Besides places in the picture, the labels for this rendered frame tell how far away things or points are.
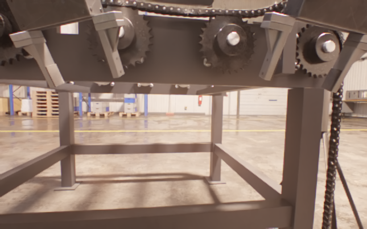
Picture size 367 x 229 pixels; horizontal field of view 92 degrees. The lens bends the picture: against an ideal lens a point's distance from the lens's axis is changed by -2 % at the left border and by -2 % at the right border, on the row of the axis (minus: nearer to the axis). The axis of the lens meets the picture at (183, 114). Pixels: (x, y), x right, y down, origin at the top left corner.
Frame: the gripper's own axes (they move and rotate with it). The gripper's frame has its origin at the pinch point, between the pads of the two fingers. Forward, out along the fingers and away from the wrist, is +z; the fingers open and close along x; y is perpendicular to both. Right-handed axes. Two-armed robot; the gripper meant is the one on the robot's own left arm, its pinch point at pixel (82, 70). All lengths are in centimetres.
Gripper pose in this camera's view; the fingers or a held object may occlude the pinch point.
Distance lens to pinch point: 39.9
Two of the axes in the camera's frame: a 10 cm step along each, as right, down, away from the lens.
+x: -9.8, 1.0, 1.6
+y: 1.0, -4.6, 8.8
